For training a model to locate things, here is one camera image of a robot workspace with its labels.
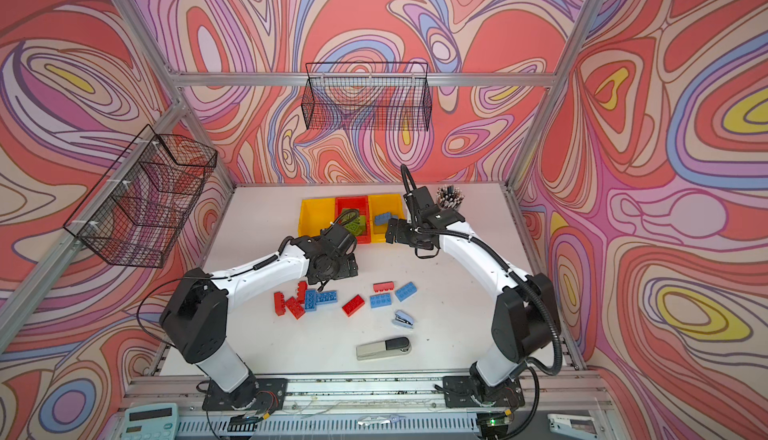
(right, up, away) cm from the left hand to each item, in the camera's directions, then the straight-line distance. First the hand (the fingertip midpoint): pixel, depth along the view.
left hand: (347, 270), depth 88 cm
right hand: (+17, +9, -3) cm, 19 cm away
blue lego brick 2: (+18, -7, +2) cm, 19 cm away
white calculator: (-44, -32, -19) cm, 57 cm away
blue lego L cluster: (-10, -9, +2) cm, 14 cm away
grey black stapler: (+11, -18, -11) cm, 24 cm away
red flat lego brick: (+12, -5, +2) cm, 13 cm away
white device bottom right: (+57, -33, -19) cm, 69 cm away
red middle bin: (+3, +20, +16) cm, 26 cm away
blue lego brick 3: (+10, -9, 0) cm, 13 cm away
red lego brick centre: (+2, -10, 0) cm, 11 cm away
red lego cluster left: (-15, -10, -2) cm, 18 cm away
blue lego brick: (+10, +15, +16) cm, 24 cm away
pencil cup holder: (+32, +22, +3) cm, 39 cm away
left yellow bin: (-13, +17, +17) cm, 28 cm away
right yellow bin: (+9, +21, +22) cm, 31 cm away
